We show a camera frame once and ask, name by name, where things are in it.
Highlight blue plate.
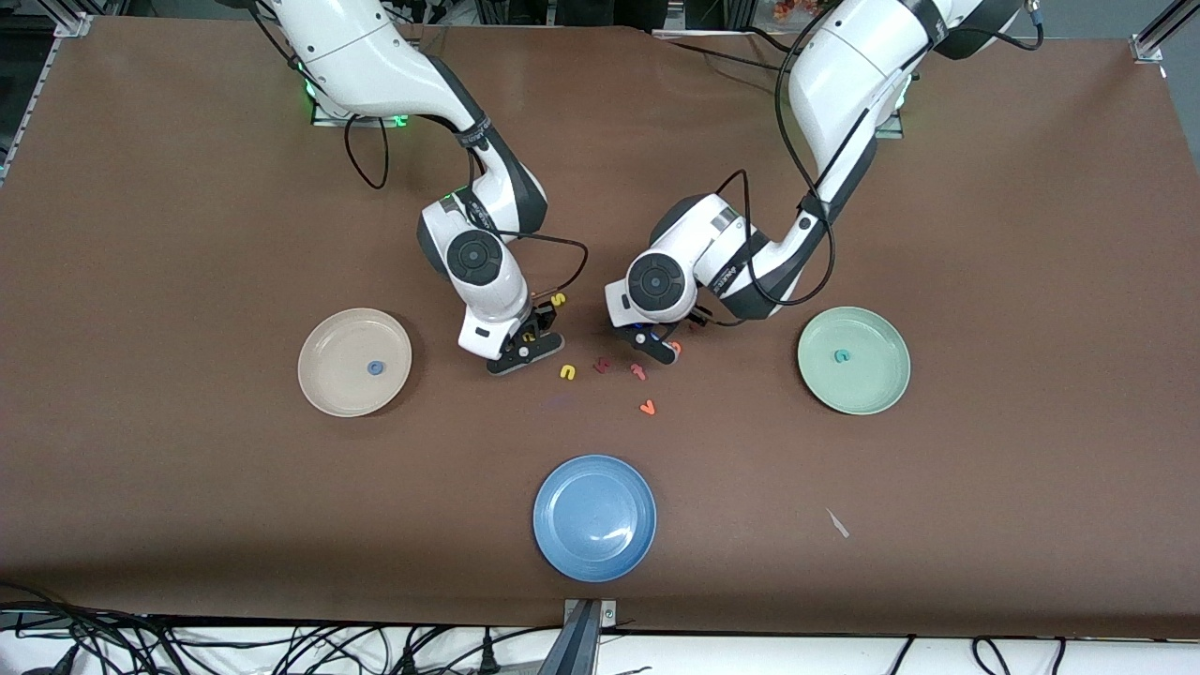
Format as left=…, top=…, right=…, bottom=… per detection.
left=532, top=455, right=658, bottom=583

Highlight beige brown plate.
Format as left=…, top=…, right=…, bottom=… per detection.
left=297, top=307, right=413, bottom=418

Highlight green plate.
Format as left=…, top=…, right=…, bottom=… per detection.
left=797, top=306, right=912, bottom=416

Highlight brown table cover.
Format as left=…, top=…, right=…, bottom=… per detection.
left=0, top=17, right=1200, bottom=640

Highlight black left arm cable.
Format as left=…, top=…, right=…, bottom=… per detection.
left=698, top=0, right=878, bottom=329

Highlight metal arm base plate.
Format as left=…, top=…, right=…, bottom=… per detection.
left=872, top=56, right=906, bottom=140
left=309, top=94, right=413, bottom=128

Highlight grey camera mount pole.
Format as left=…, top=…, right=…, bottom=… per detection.
left=536, top=600, right=603, bottom=675

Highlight aluminium frame profile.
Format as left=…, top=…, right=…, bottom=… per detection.
left=0, top=9, right=95, bottom=184
left=1130, top=0, right=1200, bottom=65

